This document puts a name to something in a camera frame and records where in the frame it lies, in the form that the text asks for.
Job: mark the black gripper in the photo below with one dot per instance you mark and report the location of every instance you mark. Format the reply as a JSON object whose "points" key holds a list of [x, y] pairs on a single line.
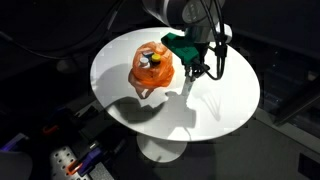
{"points": [[197, 60]]}

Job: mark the orange plastic bag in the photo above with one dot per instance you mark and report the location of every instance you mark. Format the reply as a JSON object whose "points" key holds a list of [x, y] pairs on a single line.
{"points": [[153, 75]]}

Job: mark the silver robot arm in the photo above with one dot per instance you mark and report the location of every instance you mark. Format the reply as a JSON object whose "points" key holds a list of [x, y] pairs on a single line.
{"points": [[180, 11]]}

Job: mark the yellow cap bottle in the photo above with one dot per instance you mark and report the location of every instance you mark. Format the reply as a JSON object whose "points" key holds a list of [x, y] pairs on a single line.
{"points": [[156, 58]]}

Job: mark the white cap bottle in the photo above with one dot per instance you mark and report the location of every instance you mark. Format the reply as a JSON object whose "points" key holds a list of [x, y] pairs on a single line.
{"points": [[144, 62]]}

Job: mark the white round table base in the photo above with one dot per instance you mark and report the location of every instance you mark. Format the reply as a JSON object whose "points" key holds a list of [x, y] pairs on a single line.
{"points": [[161, 148]]}

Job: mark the orange clamp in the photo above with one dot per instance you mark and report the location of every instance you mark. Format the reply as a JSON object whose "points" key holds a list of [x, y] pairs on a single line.
{"points": [[50, 129], [74, 168]]}

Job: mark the perforated metal plate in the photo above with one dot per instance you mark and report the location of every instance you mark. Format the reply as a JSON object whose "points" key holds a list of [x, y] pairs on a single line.
{"points": [[65, 161]]}

